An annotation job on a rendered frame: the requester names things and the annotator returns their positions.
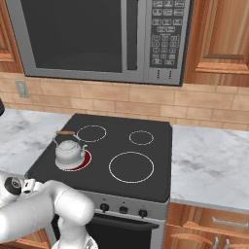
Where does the wooden wall cupboard door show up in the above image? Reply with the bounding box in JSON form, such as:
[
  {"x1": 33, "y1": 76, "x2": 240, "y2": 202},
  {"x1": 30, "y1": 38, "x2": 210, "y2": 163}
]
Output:
[
  {"x1": 0, "y1": 0, "x2": 24, "y2": 74},
  {"x1": 184, "y1": 0, "x2": 249, "y2": 88}
]

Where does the black glass hob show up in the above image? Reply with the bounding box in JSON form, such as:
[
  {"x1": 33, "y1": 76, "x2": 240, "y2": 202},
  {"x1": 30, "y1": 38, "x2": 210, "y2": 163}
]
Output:
[{"x1": 24, "y1": 112, "x2": 173, "y2": 204}]

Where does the wooden drawer front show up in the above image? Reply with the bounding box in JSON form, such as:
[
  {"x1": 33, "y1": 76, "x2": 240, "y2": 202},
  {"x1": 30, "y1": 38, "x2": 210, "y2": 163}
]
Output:
[{"x1": 194, "y1": 207, "x2": 249, "y2": 236}]

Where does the grey wall socket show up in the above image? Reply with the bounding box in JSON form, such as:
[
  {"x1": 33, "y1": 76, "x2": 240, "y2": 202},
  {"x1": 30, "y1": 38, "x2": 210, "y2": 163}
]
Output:
[{"x1": 15, "y1": 80, "x2": 30, "y2": 99}]

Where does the dark oven door handle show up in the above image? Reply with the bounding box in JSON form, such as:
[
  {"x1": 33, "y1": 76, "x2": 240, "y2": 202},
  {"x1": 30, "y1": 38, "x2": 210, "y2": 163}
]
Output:
[{"x1": 92, "y1": 215, "x2": 160, "y2": 231}]

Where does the wooden base cupboard door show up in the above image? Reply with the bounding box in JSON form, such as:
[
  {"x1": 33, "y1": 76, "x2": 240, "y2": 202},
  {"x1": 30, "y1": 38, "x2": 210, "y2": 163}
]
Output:
[
  {"x1": 163, "y1": 223, "x2": 222, "y2": 249},
  {"x1": 221, "y1": 233, "x2": 249, "y2": 249}
]

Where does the grey stove body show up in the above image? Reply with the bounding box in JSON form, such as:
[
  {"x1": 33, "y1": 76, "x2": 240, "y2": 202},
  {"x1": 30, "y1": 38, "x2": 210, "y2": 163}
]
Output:
[{"x1": 44, "y1": 190, "x2": 170, "y2": 249}]

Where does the white kettle with wooden handle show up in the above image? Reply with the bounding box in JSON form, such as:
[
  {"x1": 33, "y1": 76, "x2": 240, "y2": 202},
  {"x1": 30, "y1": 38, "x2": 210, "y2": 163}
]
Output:
[{"x1": 53, "y1": 129, "x2": 89, "y2": 169}]

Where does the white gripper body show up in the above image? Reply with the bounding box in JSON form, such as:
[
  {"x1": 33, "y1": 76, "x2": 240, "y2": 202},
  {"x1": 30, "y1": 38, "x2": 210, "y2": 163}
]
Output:
[{"x1": 32, "y1": 180, "x2": 47, "y2": 195}]

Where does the dark microwave door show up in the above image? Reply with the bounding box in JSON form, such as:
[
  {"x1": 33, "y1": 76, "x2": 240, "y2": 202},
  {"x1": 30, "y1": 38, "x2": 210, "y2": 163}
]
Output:
[{"x1": 5, "y1": 0, "x2": 148, "y2": 84}]

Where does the grey microwave oven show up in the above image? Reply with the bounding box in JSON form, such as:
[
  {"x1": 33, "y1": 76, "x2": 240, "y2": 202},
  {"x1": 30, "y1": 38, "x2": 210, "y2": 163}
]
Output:
[{"x1": 5, "y1": 0, "x2": 195, "y2": 88}]

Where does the silver drawer handle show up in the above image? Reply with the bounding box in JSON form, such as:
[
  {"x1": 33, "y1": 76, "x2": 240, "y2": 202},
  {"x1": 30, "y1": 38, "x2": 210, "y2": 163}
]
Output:
[{"x1": 211, "y1": 216, "x2": 249, "y2": 229}]

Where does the wooden base cupboard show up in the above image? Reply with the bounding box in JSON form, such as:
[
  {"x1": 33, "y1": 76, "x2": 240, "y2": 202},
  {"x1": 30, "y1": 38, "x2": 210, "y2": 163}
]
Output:
[{"x1": 0, "y1": 228, "x2": 51, "y2": 249}]

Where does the black oven door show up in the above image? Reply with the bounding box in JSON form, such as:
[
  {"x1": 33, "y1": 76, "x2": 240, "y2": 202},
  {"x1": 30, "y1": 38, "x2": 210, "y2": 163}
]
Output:
[{"x1": 52, "y1": 213, "x2": 154, "y2": 249}]

